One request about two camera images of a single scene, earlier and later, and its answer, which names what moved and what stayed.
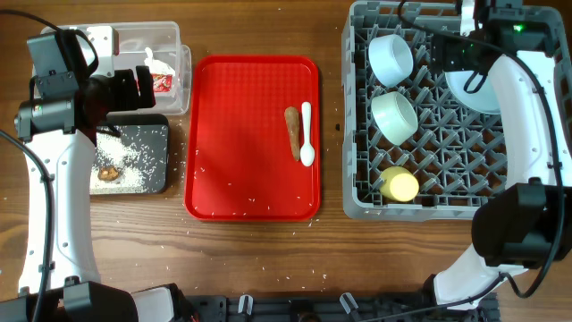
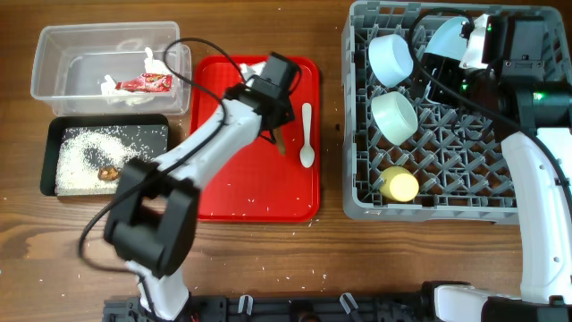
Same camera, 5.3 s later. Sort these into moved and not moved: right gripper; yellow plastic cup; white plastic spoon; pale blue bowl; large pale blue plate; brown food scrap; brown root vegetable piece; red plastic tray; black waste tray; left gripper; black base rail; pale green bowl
Moved: left gripper; large pale blue plate; brown root vegetable piece; right gripper
Not moved: black waste tray; brown food scrap; black base rail; pale green bowl; white plastic spoon; pale blue bowl; yellow plastic cup; red plastic tray
